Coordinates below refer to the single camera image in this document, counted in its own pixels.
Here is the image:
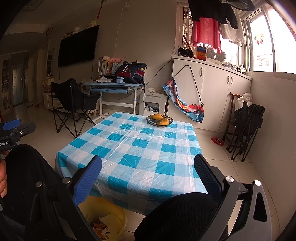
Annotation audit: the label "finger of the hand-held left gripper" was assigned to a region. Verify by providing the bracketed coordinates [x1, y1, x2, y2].
[13, 121, 36, 140]
[0, 119, 22, 132]

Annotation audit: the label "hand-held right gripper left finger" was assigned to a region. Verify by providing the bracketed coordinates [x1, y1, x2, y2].
[25, 155, 103, 241]

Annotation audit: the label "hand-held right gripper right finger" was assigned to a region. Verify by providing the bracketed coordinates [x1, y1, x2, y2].
[195, 154, 272, 241]

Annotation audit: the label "yellow trash bin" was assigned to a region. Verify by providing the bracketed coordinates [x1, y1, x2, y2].
[78, 195, 128, 241]

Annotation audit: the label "person's left hand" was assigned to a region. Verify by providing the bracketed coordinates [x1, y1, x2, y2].
[0, 150, 10, 199]

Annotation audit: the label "low white side cabinet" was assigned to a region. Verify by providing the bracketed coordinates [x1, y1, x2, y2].
[43, 92, 65, 111]

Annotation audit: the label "black folding camp chair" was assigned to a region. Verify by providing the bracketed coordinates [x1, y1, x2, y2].
[50, 78, 102, 139]

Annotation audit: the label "blue white checked tablecloth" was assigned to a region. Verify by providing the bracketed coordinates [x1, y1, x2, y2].
[55, 111, 209, 216]

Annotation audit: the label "dark wooden chair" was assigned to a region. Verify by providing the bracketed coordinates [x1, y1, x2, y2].
[223, 92, 244, 146]

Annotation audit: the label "dark glass fruit bowl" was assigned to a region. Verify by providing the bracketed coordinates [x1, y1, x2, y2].
[146, 114, 174, 127]

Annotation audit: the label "folded black camp chair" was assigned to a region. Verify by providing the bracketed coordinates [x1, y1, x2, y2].
[228, 101, 265, 162]

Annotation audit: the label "colourful hanging bag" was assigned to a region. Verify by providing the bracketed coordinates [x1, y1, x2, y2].
[162, 78, 205, 123]

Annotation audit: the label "white stuffed bag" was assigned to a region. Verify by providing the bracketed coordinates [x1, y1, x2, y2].
[234, 92, 253, 112]

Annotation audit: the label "blue white study desk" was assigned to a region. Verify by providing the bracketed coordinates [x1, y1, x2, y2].
[80, 78, 145, 122]

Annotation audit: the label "row of books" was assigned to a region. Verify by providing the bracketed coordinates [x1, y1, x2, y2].
[97, 55, 116, 76]

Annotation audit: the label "row of shoes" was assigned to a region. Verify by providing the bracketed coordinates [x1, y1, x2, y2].
[221, 62, 246, 74]

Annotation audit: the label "dark striped backpack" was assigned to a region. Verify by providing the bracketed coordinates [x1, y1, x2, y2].
[114, 61, 147, 84]

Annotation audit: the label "white plastic rack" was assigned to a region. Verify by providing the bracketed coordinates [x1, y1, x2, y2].
[205, 47, 226, 63]

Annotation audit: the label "colourful box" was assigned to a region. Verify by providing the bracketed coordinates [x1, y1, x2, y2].
[196, 46, 207, 61]

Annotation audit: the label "black items on cabinet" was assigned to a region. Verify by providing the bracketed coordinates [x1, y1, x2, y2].
[178, 47, 195, 58]

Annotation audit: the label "red hanging garment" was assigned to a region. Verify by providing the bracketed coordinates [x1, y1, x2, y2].
[191, 17, 222, 54]

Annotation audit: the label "grey hanging garment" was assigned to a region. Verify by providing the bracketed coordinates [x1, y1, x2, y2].
[219, 22, 246, 45]

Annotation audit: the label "red window decoration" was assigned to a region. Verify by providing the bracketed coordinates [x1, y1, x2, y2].
[254, 32, 265, 46]

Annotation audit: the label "window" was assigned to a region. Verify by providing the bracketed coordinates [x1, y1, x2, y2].
[242, 0, 296, 75]

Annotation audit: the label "black hanging garment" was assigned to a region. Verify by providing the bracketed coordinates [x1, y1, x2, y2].
[188, 0, 255, 30]

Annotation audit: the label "black hanging strap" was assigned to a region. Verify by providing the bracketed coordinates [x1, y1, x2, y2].
[172, 65, 204, 107]

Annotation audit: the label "black wall television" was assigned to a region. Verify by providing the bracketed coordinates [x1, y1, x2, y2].
[57, 24, 100, 68]

